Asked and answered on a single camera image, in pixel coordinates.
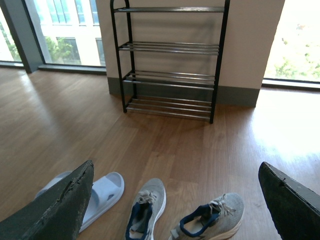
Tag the light blue slipper right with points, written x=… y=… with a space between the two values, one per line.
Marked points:
x=105 y=193

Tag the grey sneaker one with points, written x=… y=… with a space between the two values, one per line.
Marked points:
x=219 y=219
x=149 y=204

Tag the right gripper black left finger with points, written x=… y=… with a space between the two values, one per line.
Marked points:
x=57 y=214

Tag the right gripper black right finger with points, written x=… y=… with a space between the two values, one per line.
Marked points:
x=294 y=208

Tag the light blue slipper left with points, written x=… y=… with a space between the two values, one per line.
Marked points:
x=52 y=182

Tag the light blue slipper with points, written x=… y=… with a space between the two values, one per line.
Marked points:
x=52 y=182
x=105 y=193

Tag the black metal shoe rack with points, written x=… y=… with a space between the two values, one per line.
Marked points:
x=129 y=77

